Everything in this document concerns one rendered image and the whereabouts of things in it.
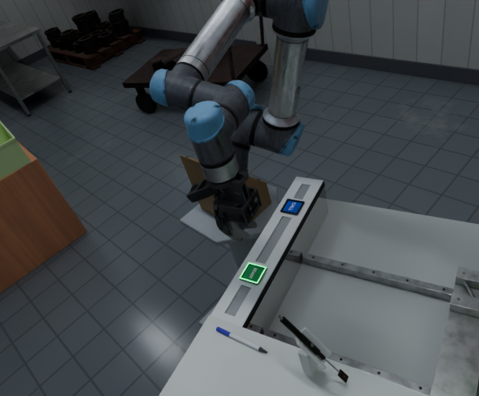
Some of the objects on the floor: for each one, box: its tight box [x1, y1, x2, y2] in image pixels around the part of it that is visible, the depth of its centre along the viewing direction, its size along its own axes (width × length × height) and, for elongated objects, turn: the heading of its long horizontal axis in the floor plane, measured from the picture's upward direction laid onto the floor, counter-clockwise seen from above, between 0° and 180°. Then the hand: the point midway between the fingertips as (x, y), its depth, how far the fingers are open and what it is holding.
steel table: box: [0, 20, 72, 116], centre depth 525 cm, size 64×168×86 cm, turn 61°
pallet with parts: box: [44, 9, 146, 71], centre depth 597 cm, size 95×138×51 cm
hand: (237, 236), depth 102 cm, fingers closed
